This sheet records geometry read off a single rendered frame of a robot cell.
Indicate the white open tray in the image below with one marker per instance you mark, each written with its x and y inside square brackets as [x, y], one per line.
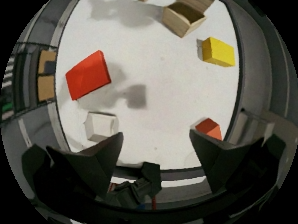
[98, 128]

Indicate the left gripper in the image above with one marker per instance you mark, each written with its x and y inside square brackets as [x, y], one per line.
[258, 10]

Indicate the yellow rectangular block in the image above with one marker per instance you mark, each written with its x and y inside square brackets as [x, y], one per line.
[217, 52]

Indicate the orange cube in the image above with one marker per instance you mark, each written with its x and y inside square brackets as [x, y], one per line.
[210, 127]

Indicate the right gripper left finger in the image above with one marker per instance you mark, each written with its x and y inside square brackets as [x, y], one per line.
[94, 166]

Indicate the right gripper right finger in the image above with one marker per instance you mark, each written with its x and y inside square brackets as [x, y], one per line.
[220, 160]

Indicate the red flat rectangular block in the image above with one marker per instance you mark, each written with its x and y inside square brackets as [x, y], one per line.
[88, 75]

